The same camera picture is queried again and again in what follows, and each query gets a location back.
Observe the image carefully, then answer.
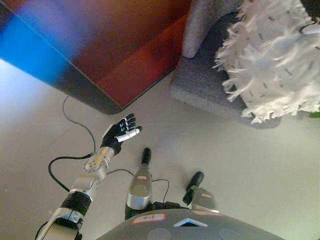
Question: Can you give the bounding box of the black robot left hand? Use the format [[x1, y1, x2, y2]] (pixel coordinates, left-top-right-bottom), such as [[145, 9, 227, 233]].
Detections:
[[100, 113, 143, 157]]

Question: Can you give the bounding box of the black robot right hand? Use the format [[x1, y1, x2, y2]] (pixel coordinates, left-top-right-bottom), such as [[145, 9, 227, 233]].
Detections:
[[300, 22, 320, 36]]

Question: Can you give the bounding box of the white fringed pillow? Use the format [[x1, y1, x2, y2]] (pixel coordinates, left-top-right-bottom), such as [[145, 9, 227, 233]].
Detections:
[[214, 0, 320, 125]]

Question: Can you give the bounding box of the silver robot left leg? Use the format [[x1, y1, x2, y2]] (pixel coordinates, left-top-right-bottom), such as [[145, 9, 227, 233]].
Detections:
[[124, 147, 154, 221]]

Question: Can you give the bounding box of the silver robot leg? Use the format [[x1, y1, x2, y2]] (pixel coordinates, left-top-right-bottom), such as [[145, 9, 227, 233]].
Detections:
[[182, 171, 220, 213], [124, 147, 154, 221]]

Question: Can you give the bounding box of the dark reddish wooden cabinet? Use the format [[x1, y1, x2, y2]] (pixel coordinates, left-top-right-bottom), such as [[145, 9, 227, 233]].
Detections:
[[0, 0, 193, 116]]

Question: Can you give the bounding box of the grey upholstered armchair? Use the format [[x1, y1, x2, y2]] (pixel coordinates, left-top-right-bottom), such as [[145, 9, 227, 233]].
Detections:
[[169, 0, 320, 130]]

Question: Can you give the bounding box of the silver robot right leg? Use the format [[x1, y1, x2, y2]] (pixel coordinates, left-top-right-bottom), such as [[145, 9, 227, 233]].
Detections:
[[182, 171, 220, 213]]

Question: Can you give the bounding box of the grey robot torso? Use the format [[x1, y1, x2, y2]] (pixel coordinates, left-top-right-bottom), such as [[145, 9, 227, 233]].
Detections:
[[96, 201, 286, 240]]

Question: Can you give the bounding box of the thick black wrist cable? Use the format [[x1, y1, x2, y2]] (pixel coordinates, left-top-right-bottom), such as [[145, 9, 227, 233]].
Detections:
[[48, 152, 93, 193]]

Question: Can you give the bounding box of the thin black tether cable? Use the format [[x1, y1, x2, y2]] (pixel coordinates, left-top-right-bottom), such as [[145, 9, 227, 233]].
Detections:
[[107, 169, 171, 204]]

